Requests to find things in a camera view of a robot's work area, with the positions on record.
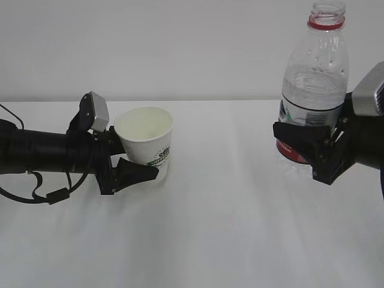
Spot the clear water bottle red label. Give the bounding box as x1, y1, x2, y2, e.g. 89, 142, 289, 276
276, 0, 350, 179

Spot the white paper cup green logo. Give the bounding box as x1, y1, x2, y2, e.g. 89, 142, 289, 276
114, 106, 173, 182

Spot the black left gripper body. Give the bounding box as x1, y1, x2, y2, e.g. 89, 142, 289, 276
92, 131, 116, 196

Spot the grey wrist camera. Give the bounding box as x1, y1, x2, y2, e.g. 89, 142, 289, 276
79, 91, 109, 132
352, 62, 383, 116

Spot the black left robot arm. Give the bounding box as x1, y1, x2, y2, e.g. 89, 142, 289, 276
1, 119, 158, 195

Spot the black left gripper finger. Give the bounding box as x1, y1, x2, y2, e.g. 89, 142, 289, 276
107, 125, 125, 155
115, 158, 158, 191

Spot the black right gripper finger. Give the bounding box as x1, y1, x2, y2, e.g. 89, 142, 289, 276
272, 122, 330, 164
341, 92, 354, 119

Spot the black left camera cable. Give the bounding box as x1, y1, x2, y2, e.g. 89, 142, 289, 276
0, 103, 97, 206

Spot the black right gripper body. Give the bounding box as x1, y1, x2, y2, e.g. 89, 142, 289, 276
311, 116, 383, 184

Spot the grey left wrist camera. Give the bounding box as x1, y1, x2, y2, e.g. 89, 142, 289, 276
79, 91, 109, 132

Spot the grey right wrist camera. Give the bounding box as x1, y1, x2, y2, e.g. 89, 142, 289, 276
352, 62, 383, 116

